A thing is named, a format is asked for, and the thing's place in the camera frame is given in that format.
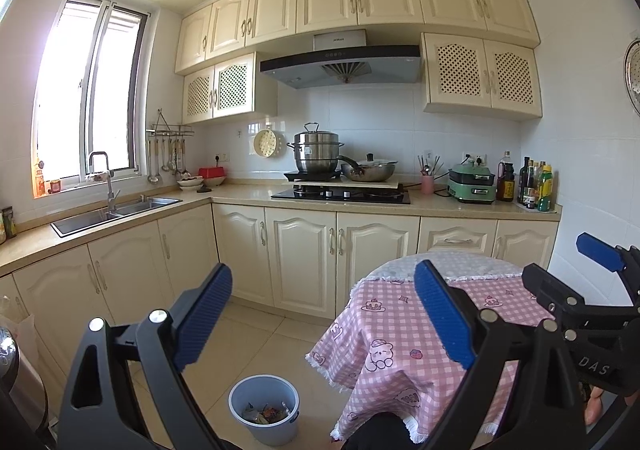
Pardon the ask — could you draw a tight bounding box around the dark soy sauce bottle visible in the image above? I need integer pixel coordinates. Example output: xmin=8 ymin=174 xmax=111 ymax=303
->
xmin=496 ymin=151 xmax=516 ymax=202

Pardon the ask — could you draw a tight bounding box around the stainless steel sink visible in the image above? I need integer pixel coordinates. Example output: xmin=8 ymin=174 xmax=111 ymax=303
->
xmin=50 ymin=196 xmax=183 ymax=238

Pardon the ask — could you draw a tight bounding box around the cream steamer tray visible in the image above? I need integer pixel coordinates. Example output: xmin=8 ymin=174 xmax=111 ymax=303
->
xmin=253 ymin=127 xmax=278 ymax=158

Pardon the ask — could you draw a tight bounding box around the dark labelled jar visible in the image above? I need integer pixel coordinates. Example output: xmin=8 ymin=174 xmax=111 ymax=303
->
xmin=0 ymin=206 xmax=17 ymax=243

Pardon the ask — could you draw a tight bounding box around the clear plastic bag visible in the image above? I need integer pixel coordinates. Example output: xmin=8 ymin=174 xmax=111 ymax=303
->
xmin=0 ymin=295 xmax=36 ymax=346

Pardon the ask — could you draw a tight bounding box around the stainless steel appliance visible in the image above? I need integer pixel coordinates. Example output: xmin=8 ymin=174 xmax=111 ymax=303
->
xmin=0 ymin=325 xmax=49 ymax=436

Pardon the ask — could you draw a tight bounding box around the dark glass bottle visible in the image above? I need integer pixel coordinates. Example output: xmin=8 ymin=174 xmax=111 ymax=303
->
xmin=518 ymin=156 xmax=531 ymax=205
xmin=526 ymin=160 xmax=541 ymax=208

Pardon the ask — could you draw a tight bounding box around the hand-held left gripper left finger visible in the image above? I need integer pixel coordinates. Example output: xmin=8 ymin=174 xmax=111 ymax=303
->
xmin=57 ymin=262 xmax=233 ymax=450

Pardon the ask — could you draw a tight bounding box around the steel steamer pot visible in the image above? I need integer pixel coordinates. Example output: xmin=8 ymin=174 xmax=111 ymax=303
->
xmin=286 ymin=122 xmax=346 ymax=174

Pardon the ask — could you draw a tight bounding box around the pale wooden board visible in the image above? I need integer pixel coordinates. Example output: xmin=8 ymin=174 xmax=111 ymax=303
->
xmin=292 ymin=178 xmax=403 ymax=189

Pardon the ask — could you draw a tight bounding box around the black gas stove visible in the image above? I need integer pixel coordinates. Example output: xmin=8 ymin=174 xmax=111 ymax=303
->
xmin=270 ymin=186 xmax=412 ymax=205

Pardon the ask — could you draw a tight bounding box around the green bottle yellow cap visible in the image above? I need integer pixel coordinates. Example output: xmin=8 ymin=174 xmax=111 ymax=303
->
xmin=537 ymin=164 xmax=553 ymax=212

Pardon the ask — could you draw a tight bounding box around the cream lattice door cabinet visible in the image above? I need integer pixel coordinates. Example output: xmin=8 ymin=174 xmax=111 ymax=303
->
xmin=181 ymin=51 xmax=278 ymax=126
xmin=420 ymin=32 xmax=543 ymax=120

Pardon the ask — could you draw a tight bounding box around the pink checked tablecloth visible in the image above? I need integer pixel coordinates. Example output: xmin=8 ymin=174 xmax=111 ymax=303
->
xmin=305 ymin=275 xmax=558 ymax=446

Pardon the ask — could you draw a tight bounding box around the set of hanging steel utensils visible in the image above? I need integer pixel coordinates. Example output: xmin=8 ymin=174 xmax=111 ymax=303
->
xmin=146 ymin=136 xmax=191 ymax=184

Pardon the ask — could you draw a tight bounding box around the black induction cooker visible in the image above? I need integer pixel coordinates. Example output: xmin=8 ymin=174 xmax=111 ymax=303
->
xmin=283 ymin=171 xmax=343 ymax=182

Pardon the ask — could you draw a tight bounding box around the row of cream base cabinets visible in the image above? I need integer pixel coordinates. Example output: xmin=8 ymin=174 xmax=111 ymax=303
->
xmin=0 ymin=202 xmax=560 ymax=411

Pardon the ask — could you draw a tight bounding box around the sliding window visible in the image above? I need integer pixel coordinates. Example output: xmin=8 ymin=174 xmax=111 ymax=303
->
xmin=32 ymin=0 xmax=151 ymax=198

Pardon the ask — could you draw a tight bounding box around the person's right hand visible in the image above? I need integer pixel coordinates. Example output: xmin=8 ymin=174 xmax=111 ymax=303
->
xmin=582 ymin=382 xmax=609 ymax=426

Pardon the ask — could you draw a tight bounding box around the pink chopstick holder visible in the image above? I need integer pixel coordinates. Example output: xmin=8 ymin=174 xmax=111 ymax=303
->
xmin=417 ymin=153 xmax=445 ymax=195

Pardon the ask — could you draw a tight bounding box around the person's black trouser leg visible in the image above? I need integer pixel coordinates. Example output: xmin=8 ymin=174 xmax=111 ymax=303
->
xmin=344 ymin=412 xmax=418 ymax=450

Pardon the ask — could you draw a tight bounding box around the light blue plastic bin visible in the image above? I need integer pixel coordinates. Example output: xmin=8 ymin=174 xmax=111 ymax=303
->
xmin=228 ymin=375 xmax=301 ymax=447

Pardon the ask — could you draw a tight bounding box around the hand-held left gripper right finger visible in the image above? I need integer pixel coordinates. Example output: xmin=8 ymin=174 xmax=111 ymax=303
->
xmin=414 ymin=259 xmax=586 ymax=450

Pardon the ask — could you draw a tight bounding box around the grey range hood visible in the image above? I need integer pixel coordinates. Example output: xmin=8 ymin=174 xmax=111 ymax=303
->
xmin=259 ymin=29 xmax=423 ymax=90

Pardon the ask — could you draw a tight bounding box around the steel wall utensil rack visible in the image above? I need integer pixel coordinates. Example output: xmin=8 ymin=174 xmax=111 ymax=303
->
xmin=146 ymin=108 xmax=195 ymax=137

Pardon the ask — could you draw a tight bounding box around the green electric cooker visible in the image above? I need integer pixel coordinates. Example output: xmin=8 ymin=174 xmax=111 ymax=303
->
xmin=446 ymin=160 xmax=497 ymax=204

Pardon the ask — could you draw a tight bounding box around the steel wok with lid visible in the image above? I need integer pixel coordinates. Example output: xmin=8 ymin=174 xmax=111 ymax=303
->
xmin=336 ymin=153 xmax=399 ymax=182

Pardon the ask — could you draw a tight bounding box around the steel steamer plate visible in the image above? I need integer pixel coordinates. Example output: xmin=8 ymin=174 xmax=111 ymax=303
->
xmin=623 ymin=37 xmax=640 ymax=117

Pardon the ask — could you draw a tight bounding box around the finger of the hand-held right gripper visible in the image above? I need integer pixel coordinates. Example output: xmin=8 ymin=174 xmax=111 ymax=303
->
xmin=576 ymin=231 xmax=640 ymax=301
xmin=522 ymin=264 xmax=588 ymax=326

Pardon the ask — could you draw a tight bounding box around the steel kitchen faucet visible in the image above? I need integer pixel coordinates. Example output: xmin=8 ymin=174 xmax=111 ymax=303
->
xmin=88 ymin=151 xmax=122 ymax=217

